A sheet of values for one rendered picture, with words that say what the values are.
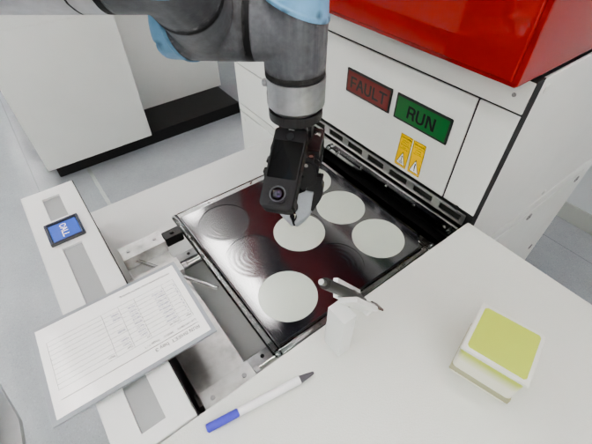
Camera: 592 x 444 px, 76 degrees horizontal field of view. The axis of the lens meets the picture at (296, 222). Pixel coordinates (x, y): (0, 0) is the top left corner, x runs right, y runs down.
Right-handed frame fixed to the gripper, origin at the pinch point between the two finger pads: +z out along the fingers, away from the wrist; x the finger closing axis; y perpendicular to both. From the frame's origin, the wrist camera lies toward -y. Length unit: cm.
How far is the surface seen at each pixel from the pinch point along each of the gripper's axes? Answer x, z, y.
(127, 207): 43.5, 17.1, 14.1
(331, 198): -4.7, 9.4, 17.6
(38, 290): 125, 99, 31
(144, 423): 11.8, 3.8, -32.1
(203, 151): 89, 99, 146
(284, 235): 2.9, 9.3, 5.2
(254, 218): 9.9, 9.3, 8.6
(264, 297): 3.3, 9.4, -9.0
